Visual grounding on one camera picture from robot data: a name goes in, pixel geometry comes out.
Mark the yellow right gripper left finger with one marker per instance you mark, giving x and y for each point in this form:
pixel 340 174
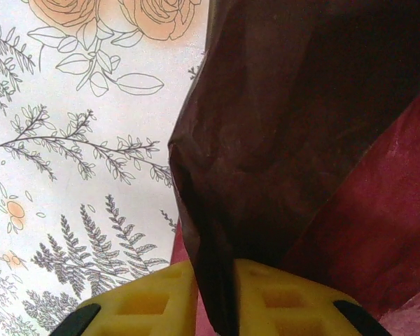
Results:
pixel 182 280

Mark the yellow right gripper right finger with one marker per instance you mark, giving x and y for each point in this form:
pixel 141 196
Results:
pixel 252 280

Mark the dark red wrapping cloth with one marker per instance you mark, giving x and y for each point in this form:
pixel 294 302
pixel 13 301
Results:
pixel 266 122

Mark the white floral tablecloth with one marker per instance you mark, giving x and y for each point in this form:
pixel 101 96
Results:
pixel 91 157

